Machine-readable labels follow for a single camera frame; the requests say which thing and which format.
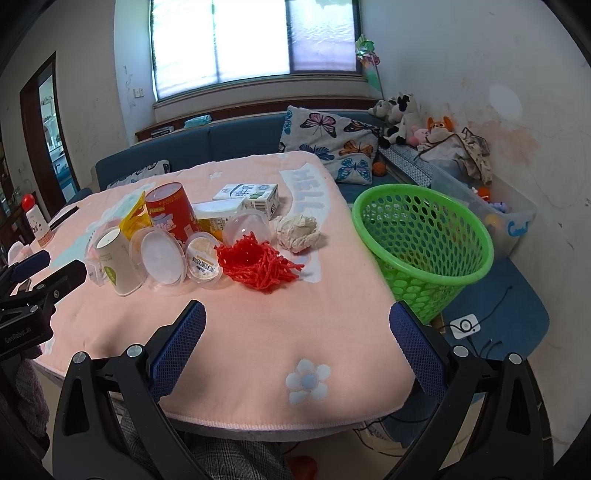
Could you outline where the red noodle cup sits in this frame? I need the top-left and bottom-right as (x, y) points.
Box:
(145, 182), (200, 243)

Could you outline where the clear plastic dome cup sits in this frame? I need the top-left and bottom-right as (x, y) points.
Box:
(222, 209), (271, 246)

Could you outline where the red net bag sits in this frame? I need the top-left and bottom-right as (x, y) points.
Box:
(214, 233), (304, 293)

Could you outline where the white blue milk carton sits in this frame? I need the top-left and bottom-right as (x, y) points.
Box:
(212, 183), (280, 219)

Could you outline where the yellow green drink carton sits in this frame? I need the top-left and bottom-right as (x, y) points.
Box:
(192, 198), (245, 241)

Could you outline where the white bottle red cap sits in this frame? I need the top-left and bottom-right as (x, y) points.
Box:
(21, 194), (53, 247)

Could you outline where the white paper cup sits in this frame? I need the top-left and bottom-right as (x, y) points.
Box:
(95, 227), (142, 297)

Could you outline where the clear plastic round lid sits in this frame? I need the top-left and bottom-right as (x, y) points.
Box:
(129, 227), (187, 293)

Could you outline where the yellow snack wrapper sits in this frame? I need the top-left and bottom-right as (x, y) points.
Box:
(118, 193), (152, 241)

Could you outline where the blue sofa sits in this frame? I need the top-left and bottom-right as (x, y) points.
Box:
(88, 113), (550, 359)

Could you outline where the small round yogurt cup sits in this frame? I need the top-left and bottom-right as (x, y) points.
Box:
(185, 232), (222, 285)

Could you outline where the small patterned cushion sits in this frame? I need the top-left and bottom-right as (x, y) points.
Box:
(107, 159), (171, 189)

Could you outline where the pink table blanket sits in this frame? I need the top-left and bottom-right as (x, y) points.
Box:
(37, 152), (415, 431)

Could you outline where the green plastic mesh basket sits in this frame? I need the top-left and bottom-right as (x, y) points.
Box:
(352, 183), (494, 324)

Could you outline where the clear plastic storage bin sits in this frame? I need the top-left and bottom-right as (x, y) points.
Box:
(426, 162), (537, 260)

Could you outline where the crumpled white paper ball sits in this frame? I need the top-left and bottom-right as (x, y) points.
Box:
(270, 214), (321, 254)

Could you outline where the window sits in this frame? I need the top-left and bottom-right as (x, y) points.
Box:
(150, 0), (361, 101)

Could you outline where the beige patterned cloth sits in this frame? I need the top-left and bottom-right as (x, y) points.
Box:
(413, 125), (493, 186)

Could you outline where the blue white patterned mat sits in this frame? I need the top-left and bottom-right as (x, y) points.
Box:
(379, 145), (432, 188)

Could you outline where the small orange ball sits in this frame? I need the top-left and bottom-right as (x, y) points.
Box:
(372, 161), (387, 177)

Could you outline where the pink pig plush toy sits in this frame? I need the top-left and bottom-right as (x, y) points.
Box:
(408, 126), (430, 149)

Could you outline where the orange fox plush toy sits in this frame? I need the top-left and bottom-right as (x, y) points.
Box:
(427, 116), (455, 143)

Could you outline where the cow plush toy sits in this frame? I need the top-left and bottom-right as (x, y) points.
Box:
(379, 93), (422, 149)

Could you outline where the butterfly pattern pillow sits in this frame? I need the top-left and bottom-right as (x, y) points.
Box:
(280, 106), (382, 186)

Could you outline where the grey plush toy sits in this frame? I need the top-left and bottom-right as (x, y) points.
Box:
(368, 97), (397, 120)

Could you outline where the colourful pinwheel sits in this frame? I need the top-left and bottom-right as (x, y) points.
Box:
(355, 34), (384, 97)

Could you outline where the dark wooden door frame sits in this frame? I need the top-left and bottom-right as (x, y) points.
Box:
(20, 53), (80, 218)

